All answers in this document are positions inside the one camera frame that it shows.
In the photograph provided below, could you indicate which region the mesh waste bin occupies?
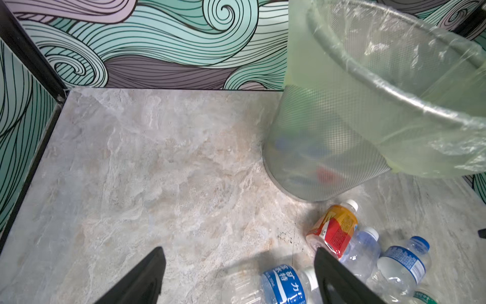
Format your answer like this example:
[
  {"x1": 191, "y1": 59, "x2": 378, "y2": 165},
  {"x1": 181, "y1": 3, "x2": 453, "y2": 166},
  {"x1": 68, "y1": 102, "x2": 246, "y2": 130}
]
[{"x1": 262, "y1": 0, "x2": 486, "y2": 203}]

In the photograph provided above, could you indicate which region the square clear bottle green band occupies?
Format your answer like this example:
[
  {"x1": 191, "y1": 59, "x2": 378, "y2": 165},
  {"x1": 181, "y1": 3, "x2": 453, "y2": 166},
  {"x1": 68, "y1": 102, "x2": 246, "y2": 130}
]
[{"x1": 405, "y1": 290, "x2": 440, "y2": 304}]

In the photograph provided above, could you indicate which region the clear bottle blue label white cap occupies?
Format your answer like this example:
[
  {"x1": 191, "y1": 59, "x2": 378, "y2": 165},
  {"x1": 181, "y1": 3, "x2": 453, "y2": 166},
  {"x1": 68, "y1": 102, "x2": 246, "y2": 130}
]
[{"x1": 221, "y1": 264, "x2": 322, "y2": 303}]

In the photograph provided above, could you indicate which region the red yellow label bottle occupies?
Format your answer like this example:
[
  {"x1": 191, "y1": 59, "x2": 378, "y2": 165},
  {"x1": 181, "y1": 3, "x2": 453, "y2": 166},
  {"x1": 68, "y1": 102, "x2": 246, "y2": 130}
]
[{"x1": 306, "y1": 200, "x2": 359, "y2": 260}]

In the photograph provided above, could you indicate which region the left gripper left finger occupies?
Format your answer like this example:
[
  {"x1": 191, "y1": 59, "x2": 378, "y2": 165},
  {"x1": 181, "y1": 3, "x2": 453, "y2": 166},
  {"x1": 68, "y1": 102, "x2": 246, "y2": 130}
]
[{"x1": 96, "y1": 246, "x2": 167, "y2": 303}]

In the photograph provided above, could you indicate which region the long clear bottle white cap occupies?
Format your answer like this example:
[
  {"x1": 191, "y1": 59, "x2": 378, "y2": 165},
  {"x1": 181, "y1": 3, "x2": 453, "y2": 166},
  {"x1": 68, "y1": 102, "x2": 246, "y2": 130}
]
[{"x1": 340, "y1": 227, "x2": 381, "y2": 283}]

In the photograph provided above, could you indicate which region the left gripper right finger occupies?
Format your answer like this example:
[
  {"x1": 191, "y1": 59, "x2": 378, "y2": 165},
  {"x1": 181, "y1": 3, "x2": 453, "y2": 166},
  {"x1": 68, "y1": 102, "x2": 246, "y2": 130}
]
[{"x1": 314, "y1": 248, "x2": 385, "y2": 304}]

